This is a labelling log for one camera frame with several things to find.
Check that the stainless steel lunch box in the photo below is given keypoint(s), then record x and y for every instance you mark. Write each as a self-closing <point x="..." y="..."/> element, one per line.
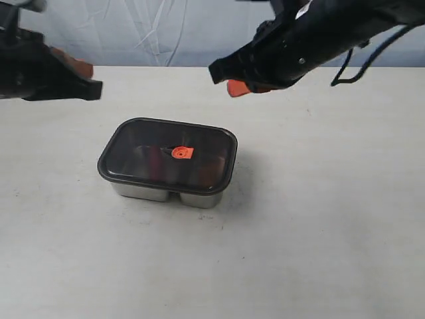
<point x="158" y="195"/>

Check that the dark transparent lid orange seal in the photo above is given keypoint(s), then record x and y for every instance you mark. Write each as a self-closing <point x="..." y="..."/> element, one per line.
<point x="185" y="148"/>

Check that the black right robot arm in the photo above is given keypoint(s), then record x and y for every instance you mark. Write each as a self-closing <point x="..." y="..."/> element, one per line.
<point x="370" y="18"/>

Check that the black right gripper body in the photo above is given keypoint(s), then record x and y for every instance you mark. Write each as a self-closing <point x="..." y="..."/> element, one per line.
<point x="303" y="36"/>

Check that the red sausage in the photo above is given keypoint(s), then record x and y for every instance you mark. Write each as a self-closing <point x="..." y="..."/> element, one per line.
<point x="155" y="163"/>

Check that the blue-grey backdrop cloth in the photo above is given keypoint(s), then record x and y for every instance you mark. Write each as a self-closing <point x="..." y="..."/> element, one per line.
<point x="148" y="33"/>

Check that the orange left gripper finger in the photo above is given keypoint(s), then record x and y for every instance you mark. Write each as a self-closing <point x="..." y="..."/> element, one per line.
<point x="81" y="67"/>

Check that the yellow cheese block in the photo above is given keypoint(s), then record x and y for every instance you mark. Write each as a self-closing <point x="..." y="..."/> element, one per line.
<point x="210" y="173"/>

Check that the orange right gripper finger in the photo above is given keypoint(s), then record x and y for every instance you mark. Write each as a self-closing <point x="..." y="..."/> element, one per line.
<point x="236" y="88"/>

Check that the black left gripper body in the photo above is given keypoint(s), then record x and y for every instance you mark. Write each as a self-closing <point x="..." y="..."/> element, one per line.
<point x="29" y="69"/>

